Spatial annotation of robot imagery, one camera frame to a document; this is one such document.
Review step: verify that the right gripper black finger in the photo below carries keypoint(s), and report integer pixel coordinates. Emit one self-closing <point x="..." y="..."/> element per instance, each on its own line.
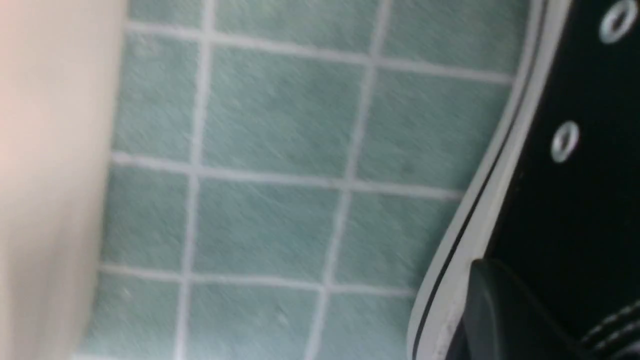
<point x="502" y="320"/>

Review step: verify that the black canvas sneaker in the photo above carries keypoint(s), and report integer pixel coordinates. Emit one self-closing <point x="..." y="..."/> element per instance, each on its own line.
<point x="556" y="197"/>

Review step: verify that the green checked tablecloth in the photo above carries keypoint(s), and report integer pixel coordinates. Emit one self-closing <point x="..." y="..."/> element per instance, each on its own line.
<point x="283" y="171"/>

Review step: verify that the beige slipper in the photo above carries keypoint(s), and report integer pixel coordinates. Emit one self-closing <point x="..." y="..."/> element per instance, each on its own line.
<point x="59" y="80"/>

